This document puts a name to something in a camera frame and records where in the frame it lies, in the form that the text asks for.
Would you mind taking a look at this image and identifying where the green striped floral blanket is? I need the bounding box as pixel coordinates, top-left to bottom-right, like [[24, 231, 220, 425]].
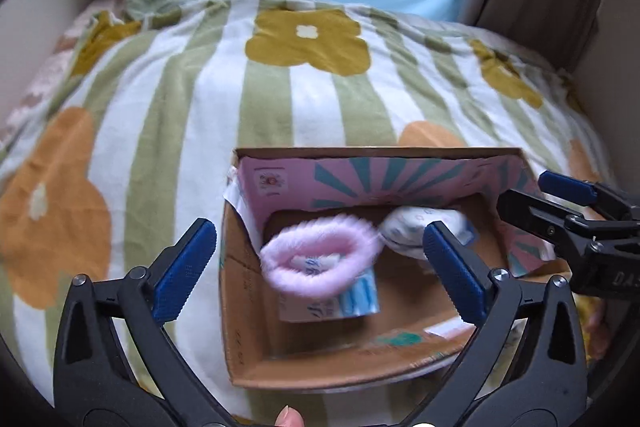
[[0, 0, 618, 427]]

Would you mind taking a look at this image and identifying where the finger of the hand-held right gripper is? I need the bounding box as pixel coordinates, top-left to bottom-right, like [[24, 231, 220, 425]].
[[496, 189, 576, 258], [538, 170, 640, 222]]

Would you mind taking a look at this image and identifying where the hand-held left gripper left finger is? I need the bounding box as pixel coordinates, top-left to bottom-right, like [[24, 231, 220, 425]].
[[52, 218, 236, 427]]

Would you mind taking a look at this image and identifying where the pink fluffy sock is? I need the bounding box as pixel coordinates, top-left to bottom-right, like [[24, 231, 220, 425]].
[[259, 214, 384, 296]]

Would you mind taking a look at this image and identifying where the white rolled cloth bundle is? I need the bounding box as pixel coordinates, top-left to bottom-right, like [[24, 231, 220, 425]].
[[377, 206, 476, 262]]

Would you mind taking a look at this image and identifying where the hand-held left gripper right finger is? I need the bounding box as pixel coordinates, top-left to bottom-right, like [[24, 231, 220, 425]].
[[400, 221, 589, 427]]

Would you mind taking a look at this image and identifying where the cardboard box with pink print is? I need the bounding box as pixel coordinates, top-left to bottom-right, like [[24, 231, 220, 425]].
[[219, 147, 572, 392]]

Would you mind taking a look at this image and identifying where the blue white tissue packet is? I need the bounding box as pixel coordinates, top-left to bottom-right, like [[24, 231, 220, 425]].
[[277, 252, 382, 324]]

